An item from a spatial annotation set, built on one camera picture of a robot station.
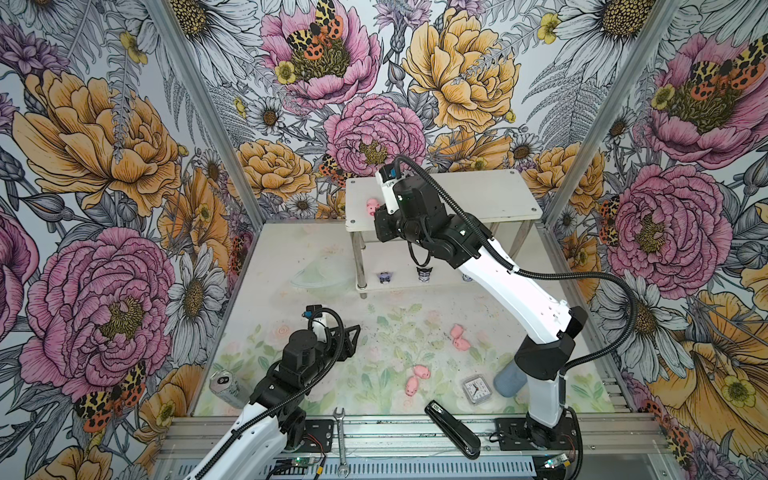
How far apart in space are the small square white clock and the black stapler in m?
0.07

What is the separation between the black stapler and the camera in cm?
70

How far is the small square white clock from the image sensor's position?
0.80m
